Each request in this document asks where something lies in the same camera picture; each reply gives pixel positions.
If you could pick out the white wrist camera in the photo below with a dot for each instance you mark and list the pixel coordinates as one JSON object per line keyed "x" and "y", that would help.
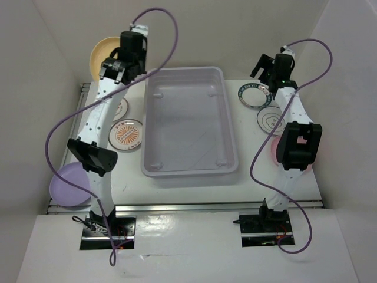
{"x": 286, "y": 50}
{"x": 141, "y": 29}

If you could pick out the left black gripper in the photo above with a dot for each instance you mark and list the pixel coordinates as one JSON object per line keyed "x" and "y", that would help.
{"x": 144, "y": 55}

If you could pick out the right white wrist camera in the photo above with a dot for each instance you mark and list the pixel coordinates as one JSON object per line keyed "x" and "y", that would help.
{"x": 286, "y": 50}

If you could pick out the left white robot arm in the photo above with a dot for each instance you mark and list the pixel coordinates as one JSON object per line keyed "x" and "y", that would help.
{"x": 115, "y": 67}

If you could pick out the lavender plastic plate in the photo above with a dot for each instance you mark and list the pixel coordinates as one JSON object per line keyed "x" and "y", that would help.
{"x": 66, "y": 195}

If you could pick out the pink plastic plate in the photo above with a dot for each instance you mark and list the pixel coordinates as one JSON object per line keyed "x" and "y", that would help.
{"x": 273, "y": 150}

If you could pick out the orange sunburst pattern plate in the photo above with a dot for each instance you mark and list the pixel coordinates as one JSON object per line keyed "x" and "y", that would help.
{"x": 126, "y": 134}

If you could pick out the white plate red characters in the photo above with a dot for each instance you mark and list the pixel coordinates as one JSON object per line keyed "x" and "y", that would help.
{"x": 122, "y": 110}

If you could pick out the teal rimmed white plate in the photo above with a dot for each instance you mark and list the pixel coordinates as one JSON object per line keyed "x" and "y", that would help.
{"x": 254, "y": 96}

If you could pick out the white plate black outline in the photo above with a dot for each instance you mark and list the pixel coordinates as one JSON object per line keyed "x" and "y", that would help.
{"x": 268, "y": 117}

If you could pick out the lavender plastic bin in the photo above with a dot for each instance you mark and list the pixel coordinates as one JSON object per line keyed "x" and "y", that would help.
{"x": 187, "y": 125}

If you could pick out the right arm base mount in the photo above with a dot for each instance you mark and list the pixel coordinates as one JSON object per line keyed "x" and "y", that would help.
{"x": 265, "y": 228}

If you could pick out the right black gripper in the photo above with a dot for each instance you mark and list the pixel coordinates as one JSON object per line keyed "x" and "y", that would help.
{"x": 265, "y": 61}

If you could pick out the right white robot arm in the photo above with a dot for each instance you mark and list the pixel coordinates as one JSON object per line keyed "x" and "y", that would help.
{"x": 299, "y": 142}

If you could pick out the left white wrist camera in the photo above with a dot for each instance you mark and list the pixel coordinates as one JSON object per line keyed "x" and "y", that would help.
{"x": 141, "y": 29}

